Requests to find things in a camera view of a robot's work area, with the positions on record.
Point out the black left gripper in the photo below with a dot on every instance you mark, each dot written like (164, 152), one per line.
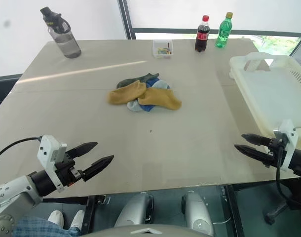
(66, 171)

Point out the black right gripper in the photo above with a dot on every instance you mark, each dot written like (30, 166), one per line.
(274, 153)

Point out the mustard yellow sock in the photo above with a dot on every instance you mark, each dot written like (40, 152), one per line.
(162, 98)
(125, 95)

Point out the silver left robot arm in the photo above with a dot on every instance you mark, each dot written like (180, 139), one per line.
(14, 190)

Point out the white plastic container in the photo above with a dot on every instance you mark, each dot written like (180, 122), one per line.
(264, 93)

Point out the small clear plastic box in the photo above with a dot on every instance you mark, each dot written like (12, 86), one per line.
(162, 50)

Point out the black table leg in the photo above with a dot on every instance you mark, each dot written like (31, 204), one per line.
(234, 212)
(90, 214)

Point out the white shoe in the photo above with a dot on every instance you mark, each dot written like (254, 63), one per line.
(56, 218)
(77, 218)

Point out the silver robot left leg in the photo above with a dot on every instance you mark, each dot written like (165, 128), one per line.
(133, 209)

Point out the silver robot leg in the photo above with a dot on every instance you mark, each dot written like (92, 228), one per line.
(198, 212)
(133, 209)

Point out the black office chair base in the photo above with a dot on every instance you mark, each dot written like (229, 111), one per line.
(278, 212)

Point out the blue sock grey toe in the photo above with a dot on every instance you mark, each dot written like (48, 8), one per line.
(140, 106)
(160, 84)

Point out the grey-green cloth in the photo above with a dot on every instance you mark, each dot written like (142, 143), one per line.
(130, 81)

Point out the silver robot right leg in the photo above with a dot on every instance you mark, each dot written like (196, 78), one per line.
(198, 212)

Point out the blue checked trousers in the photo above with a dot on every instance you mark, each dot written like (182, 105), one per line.
(39, 227)

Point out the grey robot torso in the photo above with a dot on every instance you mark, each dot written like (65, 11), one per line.
(145, 230)

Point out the green soda bottle yellow cap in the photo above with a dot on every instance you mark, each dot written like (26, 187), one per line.
(223, 33)

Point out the grey water bottle black lid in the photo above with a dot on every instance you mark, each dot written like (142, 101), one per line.
(66, 42)

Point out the cola bottle red cap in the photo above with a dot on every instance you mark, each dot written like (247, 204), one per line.
(201, 37)

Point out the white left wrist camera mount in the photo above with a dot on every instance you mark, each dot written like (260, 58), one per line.
(48, 150)

